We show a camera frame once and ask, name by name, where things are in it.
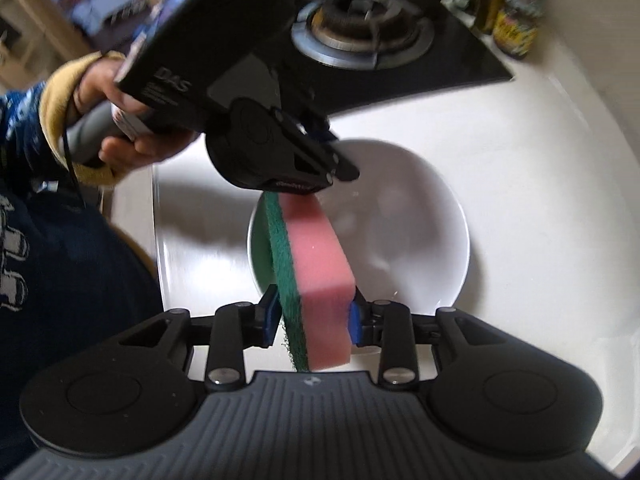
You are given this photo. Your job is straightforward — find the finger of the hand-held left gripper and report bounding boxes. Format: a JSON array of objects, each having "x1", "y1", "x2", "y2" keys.
[
  {"x1": 299, "y1": 109, "x2": 342, "y2": 144},
  {"x1": 272, "y1": 108, "x2": 361, "y2": 196}
]

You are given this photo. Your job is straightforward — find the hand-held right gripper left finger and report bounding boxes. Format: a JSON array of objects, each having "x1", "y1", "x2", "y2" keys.
[{"x1": 119, "y1": 285, "x2": 281, "y2": 394}]

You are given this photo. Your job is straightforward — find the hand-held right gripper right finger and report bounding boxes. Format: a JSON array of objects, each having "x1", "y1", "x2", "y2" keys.
[{"x1": 349, "y1": 286, "x2": 504, "y2": 391}]

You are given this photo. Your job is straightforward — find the pink and green sponge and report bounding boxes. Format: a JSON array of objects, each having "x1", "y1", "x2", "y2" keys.
[{"x1": 263, "y1": 192, "x2": 357, "y2": 373}]

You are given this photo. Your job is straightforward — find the white bowl with grey pattern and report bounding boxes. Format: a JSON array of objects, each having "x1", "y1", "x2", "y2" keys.
[{"x1": 246, "y1": 139, "x2": 471, "y2": 313}]

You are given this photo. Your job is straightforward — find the person's left hand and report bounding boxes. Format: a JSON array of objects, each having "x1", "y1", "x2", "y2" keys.
[{"x1": 75, "y1": 52, "x2": 201, "y2": 171}]

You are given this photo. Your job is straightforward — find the metal gas burner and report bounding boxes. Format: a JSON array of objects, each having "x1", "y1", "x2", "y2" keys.
[{"x1": 290, "y1": 0, "x2": 435, "y2": 70}]

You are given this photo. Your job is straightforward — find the black glass gas cooktop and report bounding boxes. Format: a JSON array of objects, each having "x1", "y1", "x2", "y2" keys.
[{"x1": 270, "y1": 0, "x2": 515, "y2": 122}]

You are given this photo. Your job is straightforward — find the person's dark blue clothing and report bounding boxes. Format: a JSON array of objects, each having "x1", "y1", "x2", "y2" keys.
[{"x1": 0, "y1": 180, "x2": 164, "y2": 466}]

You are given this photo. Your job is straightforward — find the green lid jar yellow label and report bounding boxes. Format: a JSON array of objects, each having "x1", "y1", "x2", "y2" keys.
[{"x1": 492, "y1": 0, "x2": 545, "y2": 60}]

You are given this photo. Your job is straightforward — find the black cable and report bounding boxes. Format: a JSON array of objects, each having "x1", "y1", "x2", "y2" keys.
[{"x1": 61, "y1": 125, "x2": 86, "y2": 208}]

